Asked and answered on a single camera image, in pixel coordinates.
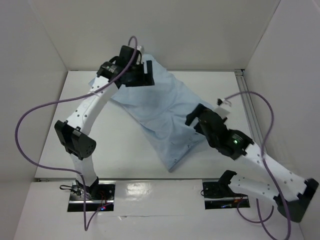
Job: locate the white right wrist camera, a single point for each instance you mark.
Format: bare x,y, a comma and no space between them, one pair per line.
223,108

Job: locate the aluminium frame rail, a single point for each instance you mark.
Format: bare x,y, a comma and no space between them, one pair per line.
246,98

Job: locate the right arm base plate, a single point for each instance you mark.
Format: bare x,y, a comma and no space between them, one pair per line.
215,197

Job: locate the light blue pillowcase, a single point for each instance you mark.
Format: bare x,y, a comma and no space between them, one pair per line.
162,110

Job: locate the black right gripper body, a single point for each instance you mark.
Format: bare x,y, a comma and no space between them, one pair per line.
198,116

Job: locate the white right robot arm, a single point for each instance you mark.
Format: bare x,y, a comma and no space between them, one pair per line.
288,192

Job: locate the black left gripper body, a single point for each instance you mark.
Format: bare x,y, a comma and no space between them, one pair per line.
137,77

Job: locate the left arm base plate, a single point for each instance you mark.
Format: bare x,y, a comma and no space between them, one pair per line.
102,197

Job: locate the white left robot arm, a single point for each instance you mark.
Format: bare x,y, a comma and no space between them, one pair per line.
126,69

